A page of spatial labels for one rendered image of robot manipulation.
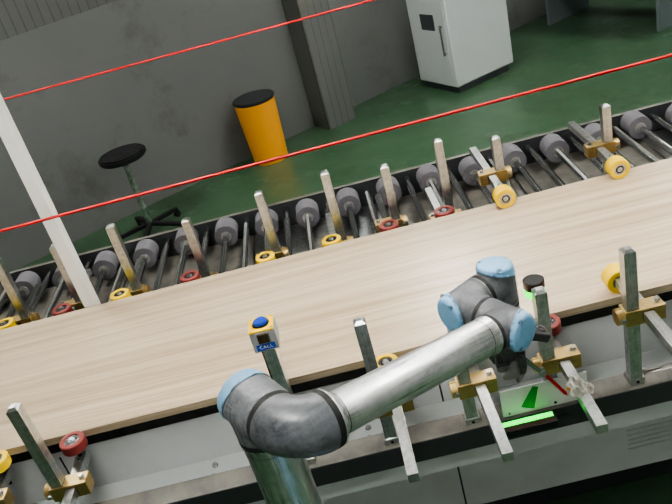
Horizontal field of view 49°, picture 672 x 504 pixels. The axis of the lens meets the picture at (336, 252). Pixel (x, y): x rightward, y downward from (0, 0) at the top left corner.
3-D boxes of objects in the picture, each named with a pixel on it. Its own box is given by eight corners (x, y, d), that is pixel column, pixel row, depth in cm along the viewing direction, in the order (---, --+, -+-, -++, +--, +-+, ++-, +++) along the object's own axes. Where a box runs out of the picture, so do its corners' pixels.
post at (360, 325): (400, 447, 226) (365, 321, 203) (388, 450, 226) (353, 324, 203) (398, 439, 229) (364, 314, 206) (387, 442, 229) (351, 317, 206)
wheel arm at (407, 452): (421, 483, 194) (418, 471, 192) (409, 486, 194) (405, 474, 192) (395, 378, 232) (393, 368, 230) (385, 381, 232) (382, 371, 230)
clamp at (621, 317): (667, 319, 210) (667, 304, 207) (620, 331, 210) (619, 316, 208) (657, 307, 215) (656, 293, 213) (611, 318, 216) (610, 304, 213)
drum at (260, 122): (264, 171, 632) (244, 108, 605) (244, 162, 662) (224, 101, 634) (299, 154, 646) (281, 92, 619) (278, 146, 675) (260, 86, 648)
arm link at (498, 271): (464, 266, 179) (492, 247, 184) (472, 308, 185) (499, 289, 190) (494, 277, 172) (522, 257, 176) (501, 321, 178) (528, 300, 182)
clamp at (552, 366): (582, 367, 216) (581, 353, 214) (536, 378, 217) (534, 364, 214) (575, 355, 221) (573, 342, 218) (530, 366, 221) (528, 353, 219)
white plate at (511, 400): (589, 397, 221) (586, 371, 217) (503, 418, 223) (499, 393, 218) (588, 396, 222) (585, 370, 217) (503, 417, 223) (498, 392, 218)
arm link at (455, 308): (464, 311, 165) (501, 284, 171) (428, 295, 174) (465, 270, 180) (470, 344, 170) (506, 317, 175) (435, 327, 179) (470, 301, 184)
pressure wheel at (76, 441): (68, 468, 236) (53, 442, 230) (90, 451, 240) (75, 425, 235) (80, 478, 230) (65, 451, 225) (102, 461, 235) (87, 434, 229)
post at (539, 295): (562, 419, 226) (547, 290, 203) (551, 422, 226) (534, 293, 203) (558, 412, 229) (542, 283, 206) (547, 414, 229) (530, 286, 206)
